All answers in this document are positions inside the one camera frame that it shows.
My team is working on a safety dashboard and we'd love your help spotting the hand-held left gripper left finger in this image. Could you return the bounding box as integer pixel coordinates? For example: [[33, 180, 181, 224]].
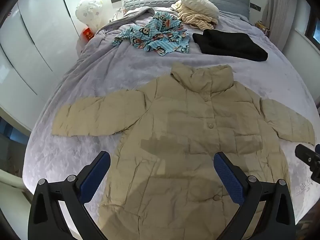
[[27, 151, 111, 240]]

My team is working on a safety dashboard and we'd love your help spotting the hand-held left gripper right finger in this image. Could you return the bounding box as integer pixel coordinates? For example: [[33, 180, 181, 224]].
[[213, 151, 297, 240]]

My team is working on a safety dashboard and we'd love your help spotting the beige puffer jacket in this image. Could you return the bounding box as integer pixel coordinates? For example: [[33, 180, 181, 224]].
[[51, 62, 316, 240]]

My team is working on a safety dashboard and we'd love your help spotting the lavender plush bed blanket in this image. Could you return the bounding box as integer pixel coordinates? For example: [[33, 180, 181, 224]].
[[22, 12, 320, 240]]

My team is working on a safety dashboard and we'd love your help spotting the window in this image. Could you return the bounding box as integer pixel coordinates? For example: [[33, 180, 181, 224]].
[[305, 12, 320, 46]]

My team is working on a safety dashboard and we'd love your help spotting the black folded garment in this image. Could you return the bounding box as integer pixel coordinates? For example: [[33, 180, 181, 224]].
[[192, 29, 268, 62]]

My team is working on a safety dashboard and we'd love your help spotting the colourful patterned box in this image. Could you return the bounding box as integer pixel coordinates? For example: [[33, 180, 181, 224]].
[[255, 21, 270, 37]]

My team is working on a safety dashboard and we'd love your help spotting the grey curtain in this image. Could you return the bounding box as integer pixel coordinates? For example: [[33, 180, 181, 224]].
[[266, 0, 298, 50]]

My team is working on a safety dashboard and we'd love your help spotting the red gift box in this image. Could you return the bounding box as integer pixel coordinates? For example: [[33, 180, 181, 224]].
[[82, 27, 94, 40]]

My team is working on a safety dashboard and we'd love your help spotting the white wardrobe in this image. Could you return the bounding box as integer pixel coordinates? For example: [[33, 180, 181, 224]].
[[0, 0, 88, 100]]

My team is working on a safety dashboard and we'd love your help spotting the blue monkey print pajamas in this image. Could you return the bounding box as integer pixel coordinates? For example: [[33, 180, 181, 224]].
[[112, 12, 191, 57]]

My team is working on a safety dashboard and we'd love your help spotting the cream striped garment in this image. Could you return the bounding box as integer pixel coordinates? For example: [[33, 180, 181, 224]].
[[171, 0, 218, 30]]

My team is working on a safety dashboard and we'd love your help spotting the grey quilt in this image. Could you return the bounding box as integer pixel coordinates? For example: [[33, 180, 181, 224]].
[[100, 7, 155, 32]]

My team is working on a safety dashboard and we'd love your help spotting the cream round ruched pillow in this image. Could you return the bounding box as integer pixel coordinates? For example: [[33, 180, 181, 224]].
[[180, 0, 220, 20]]

